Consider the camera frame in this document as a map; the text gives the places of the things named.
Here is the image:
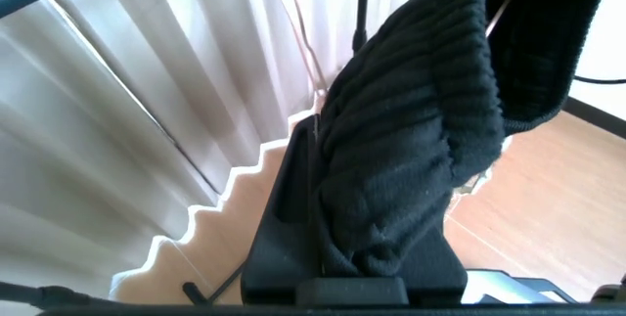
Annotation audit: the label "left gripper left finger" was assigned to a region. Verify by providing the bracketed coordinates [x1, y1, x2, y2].
[243, 113, 325, 305]

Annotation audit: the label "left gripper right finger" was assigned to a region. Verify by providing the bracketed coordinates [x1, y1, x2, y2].
[390, 220, 469, 305]

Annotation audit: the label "black shorts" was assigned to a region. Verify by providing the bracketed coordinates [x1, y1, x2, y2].
[307, 0, 607, 279]

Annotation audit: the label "pink clothes hanger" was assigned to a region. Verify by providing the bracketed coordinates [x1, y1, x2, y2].
[266, 0, 532, 100]

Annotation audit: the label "beige curtain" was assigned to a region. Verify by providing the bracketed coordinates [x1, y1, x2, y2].
[0, 0, 434, 302]

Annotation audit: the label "black cable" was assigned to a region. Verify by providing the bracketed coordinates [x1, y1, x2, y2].
[573, 74, 626, 86]
[0, 280, 123, 310]

